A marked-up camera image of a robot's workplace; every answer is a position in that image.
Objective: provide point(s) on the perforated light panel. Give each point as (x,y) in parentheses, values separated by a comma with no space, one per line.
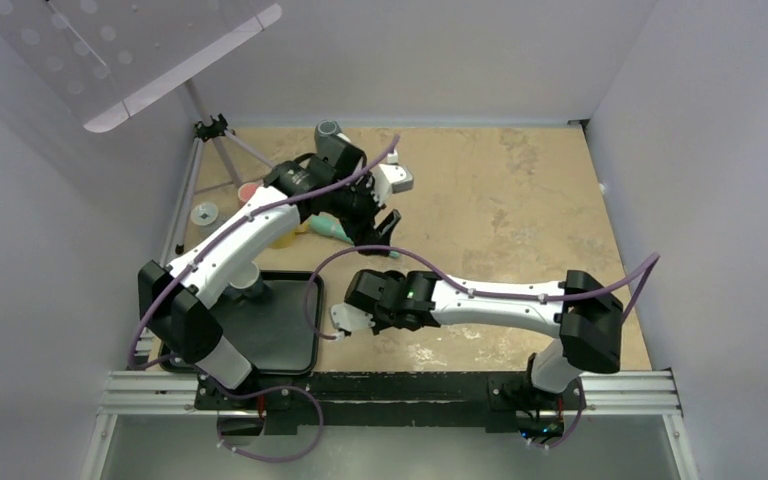
(109,60)

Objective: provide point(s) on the pink mug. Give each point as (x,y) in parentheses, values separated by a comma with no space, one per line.
(246,191)

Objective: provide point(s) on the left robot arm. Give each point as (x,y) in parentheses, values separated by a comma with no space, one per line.
(175,299)

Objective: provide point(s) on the black tray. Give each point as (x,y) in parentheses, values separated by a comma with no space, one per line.
(271,330)

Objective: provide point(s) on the blue-grey mug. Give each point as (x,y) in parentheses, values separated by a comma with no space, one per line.
(251,285)

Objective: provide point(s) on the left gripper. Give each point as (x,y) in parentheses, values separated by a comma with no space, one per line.
(363,233)

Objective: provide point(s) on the dark teal cup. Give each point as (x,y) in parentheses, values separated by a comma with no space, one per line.
(324,131)

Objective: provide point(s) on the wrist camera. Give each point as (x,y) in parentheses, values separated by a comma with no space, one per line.
(390,178)
(347,319)

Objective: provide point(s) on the yellow mug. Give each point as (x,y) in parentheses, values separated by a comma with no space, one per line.
(286,240)

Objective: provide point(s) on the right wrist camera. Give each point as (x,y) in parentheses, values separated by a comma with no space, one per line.
(347,319)

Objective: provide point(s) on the aluminium frame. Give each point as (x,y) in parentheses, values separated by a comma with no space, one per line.
(626,394)

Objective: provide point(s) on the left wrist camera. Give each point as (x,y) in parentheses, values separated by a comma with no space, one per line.
(390,178)

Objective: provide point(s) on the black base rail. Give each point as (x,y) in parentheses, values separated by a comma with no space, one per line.
(494,402)

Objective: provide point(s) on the teal toy microphone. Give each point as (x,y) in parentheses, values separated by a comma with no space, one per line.
(329,227)

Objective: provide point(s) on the tripod stand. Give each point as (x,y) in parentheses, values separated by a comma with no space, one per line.
(210,129)

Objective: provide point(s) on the light grey mug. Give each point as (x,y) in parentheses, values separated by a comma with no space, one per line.
(206,217)

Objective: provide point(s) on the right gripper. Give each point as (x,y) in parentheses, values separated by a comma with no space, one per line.
(380,323)

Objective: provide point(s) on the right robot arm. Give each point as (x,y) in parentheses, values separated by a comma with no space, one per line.
(582,318)

